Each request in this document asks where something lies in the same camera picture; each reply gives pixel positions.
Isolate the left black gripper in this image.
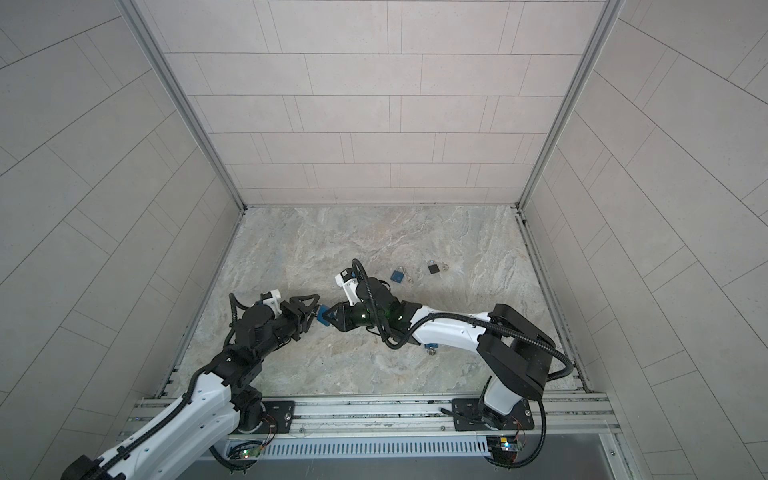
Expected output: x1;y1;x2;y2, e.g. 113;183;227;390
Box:
253;294;320;363

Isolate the small blue padlock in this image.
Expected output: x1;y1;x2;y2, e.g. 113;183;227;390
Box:
390;267;413;284

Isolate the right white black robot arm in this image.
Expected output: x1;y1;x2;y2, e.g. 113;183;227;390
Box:
318;259;574;419

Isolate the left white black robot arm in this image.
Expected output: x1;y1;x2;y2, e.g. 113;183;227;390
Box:
61;290;320;479

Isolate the white vent grille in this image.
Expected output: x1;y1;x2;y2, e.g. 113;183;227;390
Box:
221;435;490;462

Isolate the left green circuit board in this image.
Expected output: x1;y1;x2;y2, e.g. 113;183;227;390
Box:
227;440;266;462

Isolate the right circuit board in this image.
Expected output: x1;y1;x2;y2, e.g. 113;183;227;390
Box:
486;436;524;464

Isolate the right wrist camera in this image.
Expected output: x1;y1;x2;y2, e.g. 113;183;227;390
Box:
335;268;360;306

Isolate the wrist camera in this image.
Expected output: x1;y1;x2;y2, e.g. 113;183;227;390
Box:
260;289;282;317
335;268;360;306

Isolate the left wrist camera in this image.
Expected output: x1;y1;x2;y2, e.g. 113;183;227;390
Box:
260;289;282;317

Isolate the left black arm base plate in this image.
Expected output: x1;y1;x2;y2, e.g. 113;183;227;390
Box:
236;400;296;435

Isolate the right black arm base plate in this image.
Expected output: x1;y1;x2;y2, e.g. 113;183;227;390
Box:
450;398;535;431

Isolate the aluminium mounting rail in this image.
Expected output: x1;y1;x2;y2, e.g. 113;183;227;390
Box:
122;392;622;442

